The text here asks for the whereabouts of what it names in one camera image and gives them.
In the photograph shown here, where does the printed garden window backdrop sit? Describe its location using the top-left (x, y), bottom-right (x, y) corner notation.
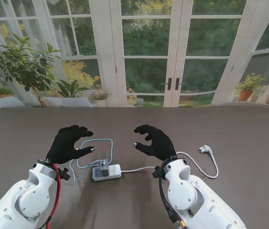
top-left (0, 0), bottom-right (269, 108)

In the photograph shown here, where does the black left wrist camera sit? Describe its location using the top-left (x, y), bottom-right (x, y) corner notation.
top-left (59, 168), bottom-right (71, 181)

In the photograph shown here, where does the grey USB wall charger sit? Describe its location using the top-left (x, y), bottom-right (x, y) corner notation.
top-left (98, 159), bottom-right (109, 178)

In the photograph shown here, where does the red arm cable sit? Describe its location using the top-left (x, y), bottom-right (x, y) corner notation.
top-left (44, 163), bottom-right (62, 229)

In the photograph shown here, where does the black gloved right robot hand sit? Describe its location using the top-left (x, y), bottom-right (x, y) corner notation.
top-left (133, 124), bottom-right (177, 162)

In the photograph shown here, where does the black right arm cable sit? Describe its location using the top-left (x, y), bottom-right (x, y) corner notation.
top-left (152, 158), bottom-right (187, 229)

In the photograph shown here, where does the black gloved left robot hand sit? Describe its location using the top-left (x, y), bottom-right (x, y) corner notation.
top-left (45, 125), bottom-right (96, 165)

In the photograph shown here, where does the light blue USB cable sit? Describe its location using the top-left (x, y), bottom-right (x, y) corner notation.
top-left (69, 138), bottom-right (114, 183)

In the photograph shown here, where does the white power strip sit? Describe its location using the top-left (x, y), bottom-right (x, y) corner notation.
top-left (91, 164), bottom-right (122, 182)

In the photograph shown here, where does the white power cord with plug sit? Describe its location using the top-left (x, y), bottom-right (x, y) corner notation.
top-left (121, 145), bottom-right (219, 179)

